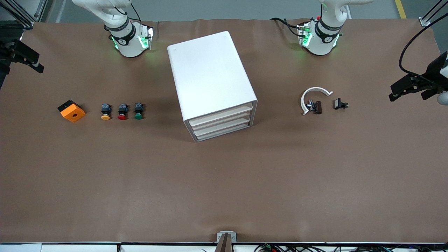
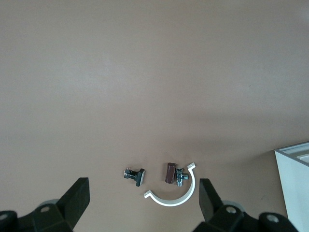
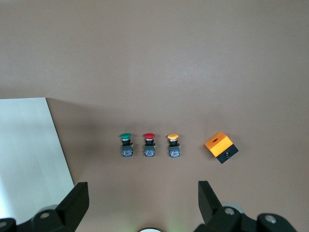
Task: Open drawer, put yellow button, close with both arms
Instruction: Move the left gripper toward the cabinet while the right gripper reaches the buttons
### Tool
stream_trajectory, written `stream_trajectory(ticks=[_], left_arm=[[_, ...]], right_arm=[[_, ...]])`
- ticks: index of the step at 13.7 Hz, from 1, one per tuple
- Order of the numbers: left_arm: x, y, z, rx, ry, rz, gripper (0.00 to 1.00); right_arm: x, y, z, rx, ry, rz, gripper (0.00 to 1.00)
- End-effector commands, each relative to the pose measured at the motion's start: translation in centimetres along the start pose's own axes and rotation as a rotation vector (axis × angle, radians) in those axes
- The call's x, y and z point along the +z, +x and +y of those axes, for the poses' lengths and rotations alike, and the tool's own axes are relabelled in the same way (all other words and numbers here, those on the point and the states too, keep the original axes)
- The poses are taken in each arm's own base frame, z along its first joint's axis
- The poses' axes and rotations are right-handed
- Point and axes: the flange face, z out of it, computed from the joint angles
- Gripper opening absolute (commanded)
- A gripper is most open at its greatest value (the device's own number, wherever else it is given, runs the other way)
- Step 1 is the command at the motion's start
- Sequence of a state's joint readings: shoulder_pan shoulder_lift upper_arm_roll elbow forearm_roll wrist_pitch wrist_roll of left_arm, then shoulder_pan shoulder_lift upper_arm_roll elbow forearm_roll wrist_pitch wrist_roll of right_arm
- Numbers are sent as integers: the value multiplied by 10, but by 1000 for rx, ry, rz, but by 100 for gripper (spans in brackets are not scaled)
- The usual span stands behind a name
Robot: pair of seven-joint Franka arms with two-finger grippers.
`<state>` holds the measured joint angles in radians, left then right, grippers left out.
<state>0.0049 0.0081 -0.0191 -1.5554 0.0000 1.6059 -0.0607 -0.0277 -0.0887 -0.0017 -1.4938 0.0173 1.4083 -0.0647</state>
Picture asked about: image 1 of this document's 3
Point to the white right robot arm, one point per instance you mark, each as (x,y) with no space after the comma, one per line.
(127,45)

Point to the small silver metal part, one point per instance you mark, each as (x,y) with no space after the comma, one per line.
(309,105)

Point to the brown table mat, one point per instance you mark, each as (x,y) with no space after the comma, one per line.
(140,192)

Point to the white plastic drawer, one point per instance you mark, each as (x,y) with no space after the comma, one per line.
(224,129)
(220,115)
(221,122)

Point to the white curved plastic bracket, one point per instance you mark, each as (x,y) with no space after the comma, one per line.
(307,93)

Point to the yellow push button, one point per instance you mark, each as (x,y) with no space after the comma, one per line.
(106,113)

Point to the orange button box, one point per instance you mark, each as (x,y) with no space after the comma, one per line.
(71,112)

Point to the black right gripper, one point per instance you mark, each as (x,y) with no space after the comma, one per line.
(7,49)

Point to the white drawer cabinet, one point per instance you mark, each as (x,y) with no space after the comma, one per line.
(210,70)

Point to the grey metal edge bracket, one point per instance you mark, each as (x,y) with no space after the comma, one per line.
(220,238)

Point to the green push button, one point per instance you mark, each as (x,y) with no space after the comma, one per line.
(139,112)

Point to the brown pointed post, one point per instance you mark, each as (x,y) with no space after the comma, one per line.
(224,245)

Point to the red push button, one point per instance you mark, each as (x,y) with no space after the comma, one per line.
(123,112)

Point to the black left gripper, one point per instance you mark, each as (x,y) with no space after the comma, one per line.
(432,72)

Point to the small black clip part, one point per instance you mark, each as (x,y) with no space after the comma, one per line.
(338,103)

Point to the dark brown small block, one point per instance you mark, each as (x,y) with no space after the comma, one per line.
(317,107)

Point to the aluminium frame profile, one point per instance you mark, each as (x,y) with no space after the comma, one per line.
(26,24)
(424,21)

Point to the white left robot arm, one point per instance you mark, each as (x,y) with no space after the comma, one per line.
(322,42)

